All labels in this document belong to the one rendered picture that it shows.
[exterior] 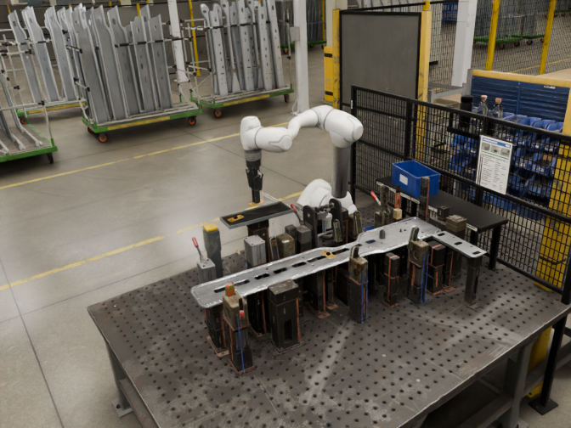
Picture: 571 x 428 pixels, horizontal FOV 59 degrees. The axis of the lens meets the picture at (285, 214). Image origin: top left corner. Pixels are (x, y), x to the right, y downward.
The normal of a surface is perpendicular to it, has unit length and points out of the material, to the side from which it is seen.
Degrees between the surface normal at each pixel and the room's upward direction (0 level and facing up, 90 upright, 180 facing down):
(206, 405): 0
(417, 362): 0
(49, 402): 0
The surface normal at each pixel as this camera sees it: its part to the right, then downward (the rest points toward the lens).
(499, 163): -0.88, 0.24
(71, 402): -0.05, -0.91
